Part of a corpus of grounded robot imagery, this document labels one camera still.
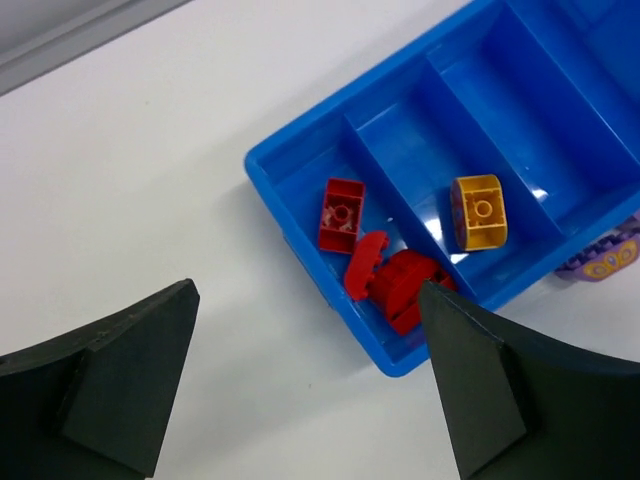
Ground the red curved lego brick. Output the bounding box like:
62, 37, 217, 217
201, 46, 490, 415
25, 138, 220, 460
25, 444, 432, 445
343, 230, 390, 301

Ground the aluminium frame rail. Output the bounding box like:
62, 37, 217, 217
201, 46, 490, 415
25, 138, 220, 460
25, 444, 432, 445
1, 0, 184, 95

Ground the purple butterfly lego brick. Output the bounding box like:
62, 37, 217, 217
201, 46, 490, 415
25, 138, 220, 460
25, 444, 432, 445
554, 211, 639, 282

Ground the small red lego brick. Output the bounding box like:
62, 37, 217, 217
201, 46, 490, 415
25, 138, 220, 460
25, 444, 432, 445
317, 177, 366, 255

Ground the yellow butterfly lego brick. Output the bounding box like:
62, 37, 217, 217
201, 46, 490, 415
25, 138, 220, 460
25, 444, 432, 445
450, 174, 508, 252

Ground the blue divided plastic tray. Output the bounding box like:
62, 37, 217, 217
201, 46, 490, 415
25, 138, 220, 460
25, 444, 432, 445
245, 1, 639, 377

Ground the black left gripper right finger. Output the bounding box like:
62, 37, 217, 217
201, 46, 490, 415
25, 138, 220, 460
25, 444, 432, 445
419, 281, 639, 479

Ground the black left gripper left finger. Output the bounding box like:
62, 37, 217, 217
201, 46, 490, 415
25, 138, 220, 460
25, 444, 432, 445
1, 279, 200, 479

